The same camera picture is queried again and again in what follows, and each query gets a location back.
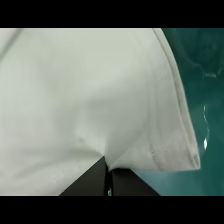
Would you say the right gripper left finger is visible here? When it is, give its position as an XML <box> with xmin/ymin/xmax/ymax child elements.
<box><xmin>59</xmin><ymin>155</ymin><xmax>107</xmax><ymax>197</ymax></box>

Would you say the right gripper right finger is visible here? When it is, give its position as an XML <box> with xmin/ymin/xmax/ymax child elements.
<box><xmin>111</xmin><ymin>168</ymin><xmax>162</xmax><ymax>197</ymax></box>

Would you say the white T-shirt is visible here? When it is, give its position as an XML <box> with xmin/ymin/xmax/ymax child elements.
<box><xmin>0</xmin><ymin>28</ymin><xmax>202</xmax><ymax>197</ymax></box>

